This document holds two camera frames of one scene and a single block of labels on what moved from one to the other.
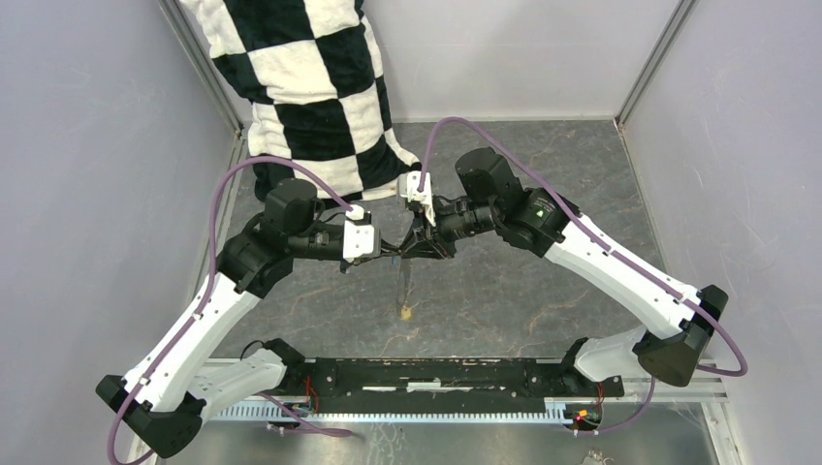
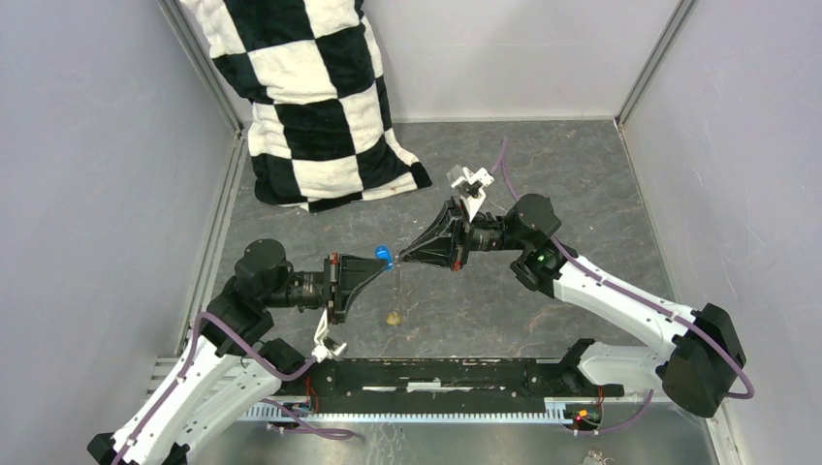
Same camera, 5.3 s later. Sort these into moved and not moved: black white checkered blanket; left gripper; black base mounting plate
Moved: left gripper
Not moved: black white checkered blanket; black base mounting plate
